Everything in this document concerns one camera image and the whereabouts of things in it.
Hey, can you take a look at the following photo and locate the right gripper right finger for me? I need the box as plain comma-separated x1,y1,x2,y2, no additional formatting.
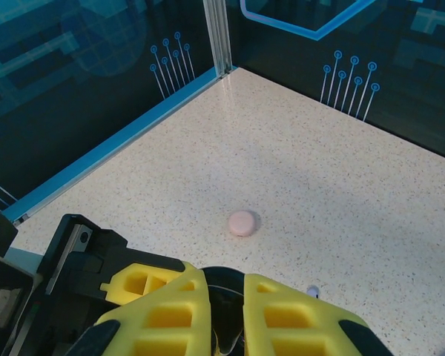
242,273,394,356

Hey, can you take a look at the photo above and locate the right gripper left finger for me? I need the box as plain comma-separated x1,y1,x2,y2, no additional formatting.
65,269,213,356

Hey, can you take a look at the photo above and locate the pink earbud charging case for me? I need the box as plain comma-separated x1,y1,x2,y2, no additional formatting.
228,210,261,238

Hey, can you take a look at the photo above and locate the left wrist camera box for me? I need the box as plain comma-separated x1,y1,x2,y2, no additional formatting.
0,255,36,334

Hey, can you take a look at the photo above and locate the blue table edge rail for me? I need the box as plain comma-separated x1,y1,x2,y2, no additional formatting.
1,66,227,223

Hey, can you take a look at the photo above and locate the aluminium frame post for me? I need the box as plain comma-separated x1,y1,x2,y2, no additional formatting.
203,0,234,77

